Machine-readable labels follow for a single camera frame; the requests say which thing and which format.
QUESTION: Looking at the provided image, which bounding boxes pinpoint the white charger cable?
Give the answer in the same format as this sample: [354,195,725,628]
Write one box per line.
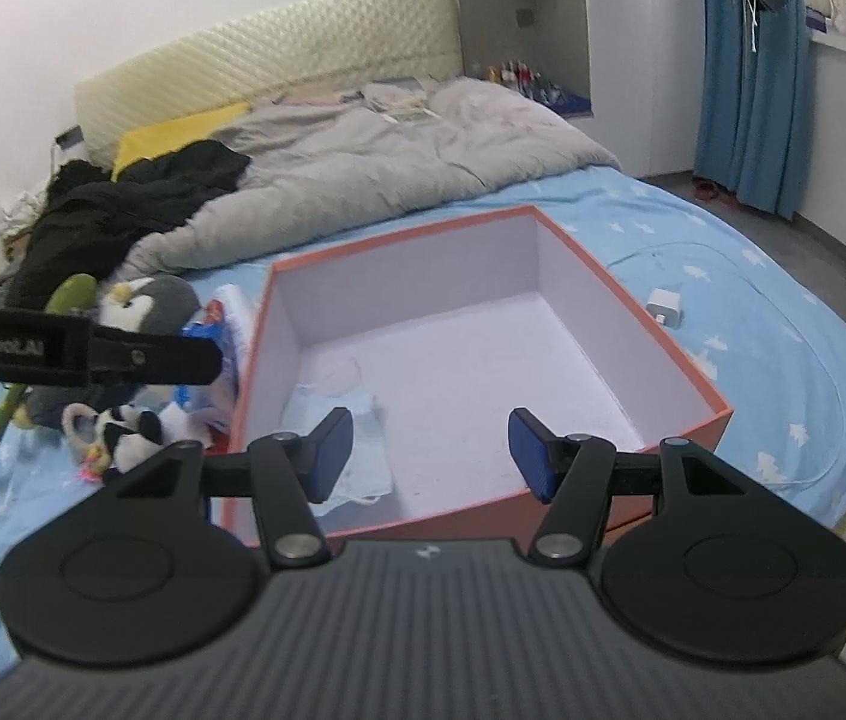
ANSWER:
[609,238,844,482]

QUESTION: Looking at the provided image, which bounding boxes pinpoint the clear plastic bag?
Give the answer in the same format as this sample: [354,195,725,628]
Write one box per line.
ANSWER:
[280,360,395,518]

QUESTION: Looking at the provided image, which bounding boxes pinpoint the printed cloth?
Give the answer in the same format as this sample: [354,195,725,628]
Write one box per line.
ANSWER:
[273,79,443,125]

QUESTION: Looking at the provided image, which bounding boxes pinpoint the grey penguin plush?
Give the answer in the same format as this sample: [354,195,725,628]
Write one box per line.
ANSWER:
[25,274,203,428]

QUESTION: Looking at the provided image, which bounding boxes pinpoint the panda plush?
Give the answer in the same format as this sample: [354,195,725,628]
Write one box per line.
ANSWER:
[93,403,165,477]

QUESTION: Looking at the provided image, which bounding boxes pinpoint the white charger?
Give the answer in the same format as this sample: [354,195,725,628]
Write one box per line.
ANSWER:
[646,286,685,329]

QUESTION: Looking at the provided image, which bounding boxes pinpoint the white crumpled cloth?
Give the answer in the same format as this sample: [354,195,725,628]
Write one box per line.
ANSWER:
[1,191,47,242]

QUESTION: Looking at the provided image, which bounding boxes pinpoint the bed with blue sheet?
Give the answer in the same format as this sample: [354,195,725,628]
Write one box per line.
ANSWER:
[0,165,846,691]

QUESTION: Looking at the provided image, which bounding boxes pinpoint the beige pink plush slipper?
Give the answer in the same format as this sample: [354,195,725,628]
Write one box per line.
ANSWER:
[63,401,105,466]

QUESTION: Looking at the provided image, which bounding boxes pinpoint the cream padded headboard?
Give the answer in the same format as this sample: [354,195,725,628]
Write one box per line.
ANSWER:
[74,0,465,166]

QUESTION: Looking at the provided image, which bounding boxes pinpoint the green plush toy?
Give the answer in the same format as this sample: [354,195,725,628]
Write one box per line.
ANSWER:
[0,274,99,496]

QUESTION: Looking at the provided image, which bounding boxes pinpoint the yellow pillow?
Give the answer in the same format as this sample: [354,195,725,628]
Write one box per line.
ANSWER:
[112,101,251,181]

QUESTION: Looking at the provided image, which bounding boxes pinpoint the blue white plastic packet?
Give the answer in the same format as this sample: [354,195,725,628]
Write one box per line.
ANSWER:
[181,285,253,437]

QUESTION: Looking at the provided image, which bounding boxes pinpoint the blue box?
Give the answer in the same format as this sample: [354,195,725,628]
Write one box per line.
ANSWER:
[543,86,593,118]

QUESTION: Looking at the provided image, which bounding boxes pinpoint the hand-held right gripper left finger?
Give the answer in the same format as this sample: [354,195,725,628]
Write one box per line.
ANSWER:
[103,406,355,569]

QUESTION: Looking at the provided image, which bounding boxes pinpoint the blue curtain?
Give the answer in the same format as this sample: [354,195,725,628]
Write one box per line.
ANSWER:
[695,0,818,222]

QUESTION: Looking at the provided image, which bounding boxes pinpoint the black clothing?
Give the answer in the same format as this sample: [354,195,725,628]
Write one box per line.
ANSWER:
[0,139,253,308]

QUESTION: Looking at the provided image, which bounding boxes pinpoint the grey duvet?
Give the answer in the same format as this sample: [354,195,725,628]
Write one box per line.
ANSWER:
[119,79,623,278]

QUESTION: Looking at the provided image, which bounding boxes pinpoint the row of small bottles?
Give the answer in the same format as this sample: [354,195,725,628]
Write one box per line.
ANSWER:
[487,60,566,102]

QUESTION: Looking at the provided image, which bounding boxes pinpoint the orange cardboard box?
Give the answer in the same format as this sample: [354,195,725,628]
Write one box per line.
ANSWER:
[222,204,735,548]

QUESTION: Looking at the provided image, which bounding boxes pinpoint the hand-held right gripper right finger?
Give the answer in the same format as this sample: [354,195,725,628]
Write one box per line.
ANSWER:
[507,406,761,565]

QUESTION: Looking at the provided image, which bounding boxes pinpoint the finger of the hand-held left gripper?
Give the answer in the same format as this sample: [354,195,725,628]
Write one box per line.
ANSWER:
[89,322,224,388]

